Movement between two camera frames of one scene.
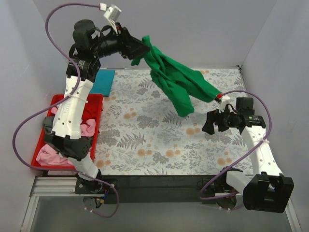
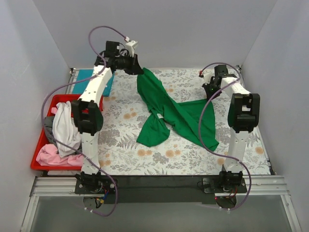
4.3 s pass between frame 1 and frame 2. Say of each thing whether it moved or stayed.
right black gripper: moved
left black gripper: moved
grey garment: stayed
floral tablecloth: stayed
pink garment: stayed
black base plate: stayed
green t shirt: moved
